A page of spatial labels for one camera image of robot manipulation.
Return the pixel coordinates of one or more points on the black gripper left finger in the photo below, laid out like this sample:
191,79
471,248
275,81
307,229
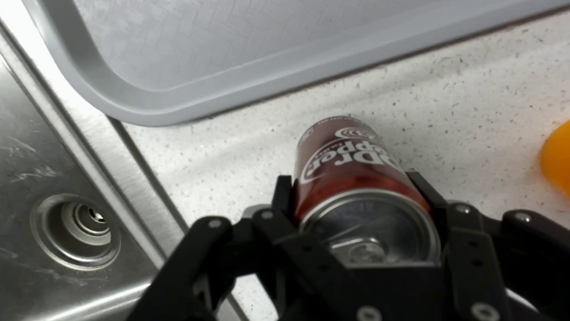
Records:
197,279

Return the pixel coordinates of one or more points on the steel sink drain strainer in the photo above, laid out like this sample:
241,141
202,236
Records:
74,231

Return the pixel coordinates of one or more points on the orange plastic cup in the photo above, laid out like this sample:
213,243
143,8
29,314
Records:
562,157

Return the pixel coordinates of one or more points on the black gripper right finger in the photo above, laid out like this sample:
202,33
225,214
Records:
510,268

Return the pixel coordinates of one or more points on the stainless steel double sink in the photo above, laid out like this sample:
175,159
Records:
36,166

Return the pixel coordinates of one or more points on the grey plastic tray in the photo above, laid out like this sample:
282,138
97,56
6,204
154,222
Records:
238,47

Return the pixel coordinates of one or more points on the red Dr Pepper can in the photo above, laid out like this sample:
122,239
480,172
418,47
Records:
350,166

